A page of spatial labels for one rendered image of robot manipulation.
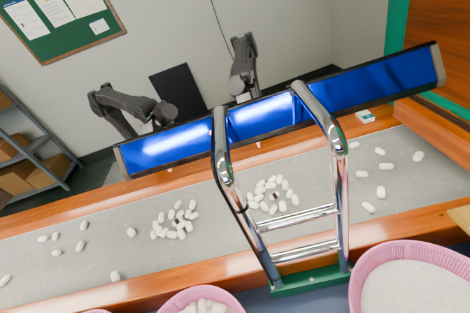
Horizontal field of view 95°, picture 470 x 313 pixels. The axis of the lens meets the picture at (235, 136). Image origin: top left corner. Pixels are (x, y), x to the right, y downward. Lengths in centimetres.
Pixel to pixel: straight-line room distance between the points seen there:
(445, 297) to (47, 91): 314
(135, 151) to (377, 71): 47
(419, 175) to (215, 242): 59
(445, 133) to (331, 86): 38
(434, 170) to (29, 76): 315
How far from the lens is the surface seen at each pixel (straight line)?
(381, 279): 61
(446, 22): 77
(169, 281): 67
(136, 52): 260
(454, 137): 72
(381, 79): 46
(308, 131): 86
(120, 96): 90
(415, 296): 61
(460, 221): 66
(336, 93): 43
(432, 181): 76
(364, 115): 89
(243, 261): 60
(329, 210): 39
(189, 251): 70
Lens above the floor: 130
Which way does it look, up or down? 35 degrees down
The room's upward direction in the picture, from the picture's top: 22 degrees counter-clockwise
